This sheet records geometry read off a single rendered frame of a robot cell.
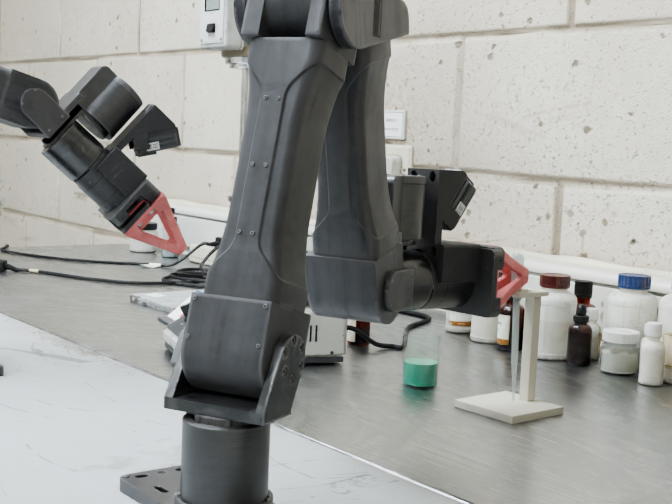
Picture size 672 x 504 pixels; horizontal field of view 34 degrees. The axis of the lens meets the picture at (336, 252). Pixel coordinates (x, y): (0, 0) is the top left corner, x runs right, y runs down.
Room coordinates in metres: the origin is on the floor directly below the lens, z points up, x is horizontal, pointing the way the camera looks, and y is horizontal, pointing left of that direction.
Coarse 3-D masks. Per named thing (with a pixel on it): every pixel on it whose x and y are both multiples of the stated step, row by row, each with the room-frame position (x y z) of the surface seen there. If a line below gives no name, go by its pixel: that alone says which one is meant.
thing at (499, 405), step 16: (528, 288) 1.15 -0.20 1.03; (528, 304) 1.13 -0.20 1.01; (528, 320) 1.13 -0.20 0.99; (528, 336) 1.13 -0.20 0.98; (528, 352) 1.13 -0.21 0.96; (528, 368) 1.13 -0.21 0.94; (528, 384) 1.13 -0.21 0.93; (464, 400) 1.12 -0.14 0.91; (480, 400) 1.12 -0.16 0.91; (496, 400) 1.13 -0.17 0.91; (528, 400) 1.13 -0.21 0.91; (496, 416) 1.08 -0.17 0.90; (512, 416) 1.06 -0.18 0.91; (528, 416) 1.08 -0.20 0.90; (544, 416) 1.10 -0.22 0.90
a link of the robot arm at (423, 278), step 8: (408, 240) 1.00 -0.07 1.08; (408, 256) 1.00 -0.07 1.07; (416, 256) 1.01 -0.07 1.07; (424, 256) 1.02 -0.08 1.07; (408, 264) 0.99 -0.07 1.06; (416, 264) 1.00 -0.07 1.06; (424, 264) 1.01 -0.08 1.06; (416, 272) 0.99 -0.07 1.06; (424, 272) 1.00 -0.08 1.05; (416, 280) 0.99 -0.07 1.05; (424, 280) 1.00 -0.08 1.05; (432, 280) 1.01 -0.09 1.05; (416, 288) 0.99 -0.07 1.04; (424, 288) 1.00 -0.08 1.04; (416, 296) 1.00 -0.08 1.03; (424, 296) 1.00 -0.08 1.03; (416, 304) 1.00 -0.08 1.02; (424, 304) 1.01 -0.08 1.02
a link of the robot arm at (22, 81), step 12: (0, 72) 1.23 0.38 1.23; (12, 72) 1.24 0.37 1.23; (0, 84) 1.23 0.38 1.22; (12, 84) 1.24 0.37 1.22; (24, 84) 1.25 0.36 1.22; (36, 84) 1.25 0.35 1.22; (48, 84) 1.26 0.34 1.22; (0, 96) 1.23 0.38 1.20; (12, 96) 1.24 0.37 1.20; (0, 108) 1.23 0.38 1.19; (12, 108) 1.24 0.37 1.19; (0, 120) 1.26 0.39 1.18; (12, 120) 1.24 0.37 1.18; (24, 120) 1.25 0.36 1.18
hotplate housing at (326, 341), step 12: (312, 312) 1.30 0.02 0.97; (312, 324) 1.30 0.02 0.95; (324, 324) 1.30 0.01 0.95; (336, 324) 1.31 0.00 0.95; (168, 336) 1.33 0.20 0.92; (312, 336) 1.30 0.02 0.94; (324, 336) 1.30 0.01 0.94; (336, 336) 1.31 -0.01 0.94; (168, 348) 1.34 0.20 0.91; (312, 348) 1.30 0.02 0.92; (324, 348) 1.30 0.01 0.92; (336, 348) 1.31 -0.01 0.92; (312, 360) 1.30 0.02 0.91; (324, 360) 1.31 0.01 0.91; (336, 360) 1.31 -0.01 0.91
